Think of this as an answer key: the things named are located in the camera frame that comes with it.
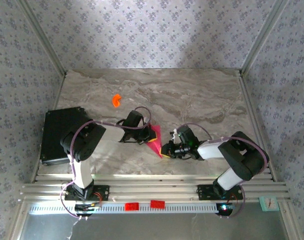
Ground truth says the pink cloth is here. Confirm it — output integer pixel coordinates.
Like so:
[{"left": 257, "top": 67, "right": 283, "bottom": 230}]
[{"left": 146, "top": 124, "right": 164, "bottom": 159}]

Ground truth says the small teal square clock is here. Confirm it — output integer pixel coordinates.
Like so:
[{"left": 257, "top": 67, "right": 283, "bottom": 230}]
[{"left": 259, "top": 195, "right": 279, "bottom": 213}]

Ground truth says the orange plastic piece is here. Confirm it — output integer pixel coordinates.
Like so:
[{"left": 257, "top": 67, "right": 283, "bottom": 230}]
[{"left": 112, "top": 93, "right": 123, "bottom": 108}]

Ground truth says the red tape piece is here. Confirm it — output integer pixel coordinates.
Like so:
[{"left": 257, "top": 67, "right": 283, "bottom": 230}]
[
  {"left": 150, "top": 199, "right": 166, "bottom": 210},
  {"left": 124, "top": 201, "right": 140, "bottom": 212}
]

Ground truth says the right controller circuit board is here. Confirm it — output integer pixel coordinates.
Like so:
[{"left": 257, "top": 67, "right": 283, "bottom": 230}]
[{"left": 216, "top": 202, "right": 236, "bottom": 217}]

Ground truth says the controller circuit board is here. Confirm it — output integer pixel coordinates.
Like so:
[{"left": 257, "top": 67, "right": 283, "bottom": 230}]
[
  {"left": 216, "top": 202, "right": 236, "bottom": 217},
  {"left": 75, "top": 203, "right": 102, "bottom": 217}
]

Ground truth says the shiny metal panel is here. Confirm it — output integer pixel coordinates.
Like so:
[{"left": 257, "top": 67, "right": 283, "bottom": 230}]
[{"left": 18, "top": 212, "right": 289, "bottom": 240}]

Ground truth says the black flat case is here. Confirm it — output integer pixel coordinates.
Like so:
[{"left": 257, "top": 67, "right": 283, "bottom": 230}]
[{"left": 40, "top": 106, "right": 89, "bottom": 166}]

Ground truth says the left controller circuit board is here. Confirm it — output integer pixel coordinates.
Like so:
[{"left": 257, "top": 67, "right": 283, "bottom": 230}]
[{"left": 75, "top": 203, "right": 102, "bottom": 217}]

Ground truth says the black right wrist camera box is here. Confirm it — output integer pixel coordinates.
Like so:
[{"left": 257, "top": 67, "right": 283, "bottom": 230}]
[{"left": 170, "top": 125, "right": 199, "bottom": 148}]

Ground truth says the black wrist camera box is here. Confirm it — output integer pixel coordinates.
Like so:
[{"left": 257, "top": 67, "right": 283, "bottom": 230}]
[
  {"left": 126, "top": 110, "right": 144, "bottom": 126},
  {"left": 170, "top": 125, "right": 199, "bottom": 148}
]

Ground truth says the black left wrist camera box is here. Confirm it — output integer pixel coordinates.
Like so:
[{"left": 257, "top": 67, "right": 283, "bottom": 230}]
[{"left": 126, "top": 110, "right": 144, "bottom": 126}]

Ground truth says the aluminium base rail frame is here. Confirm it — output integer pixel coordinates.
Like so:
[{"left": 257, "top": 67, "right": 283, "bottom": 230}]
[{"left": 19, "top": 173, "right": 291, "bottom": 204}]

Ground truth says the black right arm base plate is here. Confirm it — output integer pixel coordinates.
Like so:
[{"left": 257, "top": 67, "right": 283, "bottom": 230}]
[{"left": 197, "top": 184, "right": 244, "bottom": 202}]

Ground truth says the grey slotted cable duct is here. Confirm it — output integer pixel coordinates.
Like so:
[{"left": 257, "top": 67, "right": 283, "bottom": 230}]
[{"left": 29, "top": 202, "right": 220, "bottom": 215}]

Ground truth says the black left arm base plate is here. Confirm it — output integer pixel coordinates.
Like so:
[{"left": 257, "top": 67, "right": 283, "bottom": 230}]
[{"left": 64, "top": 184, "right": 110, "bottom": 202}]

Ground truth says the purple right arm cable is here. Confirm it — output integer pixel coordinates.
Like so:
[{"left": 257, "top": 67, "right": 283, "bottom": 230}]
[{"left": 176, "top": 122, "right": 270, "bottom": 218}]

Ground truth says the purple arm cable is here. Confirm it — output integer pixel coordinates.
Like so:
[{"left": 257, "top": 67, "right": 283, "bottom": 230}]
[
  {"left": 176, "top": 122, "right": 270, "bottom": 218},
  {"left": 60, "top": 106, "right": 152, "bottom": 220}
]

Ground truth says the aluminium table side rail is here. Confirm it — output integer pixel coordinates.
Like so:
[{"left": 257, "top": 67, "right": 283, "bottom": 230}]
[
  {"left": 31, "top": 72, "right": 67, "bottom": 183},
  {"left": 238, "top": 71, "right": 277, "bottom": 182}
]

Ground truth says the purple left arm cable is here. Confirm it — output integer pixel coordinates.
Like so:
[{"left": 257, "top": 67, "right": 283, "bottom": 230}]
[{"left": 60, "top": 106, "right": 152, "bottom": 220}]

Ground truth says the aluminium corner post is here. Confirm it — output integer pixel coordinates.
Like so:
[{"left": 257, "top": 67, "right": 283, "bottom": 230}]
[
  {"left": 239, "top": 0, "right": 290, "bottom": 76},
  {"left": 16, "top": 0, "right": 67, "bottom": 78}
]

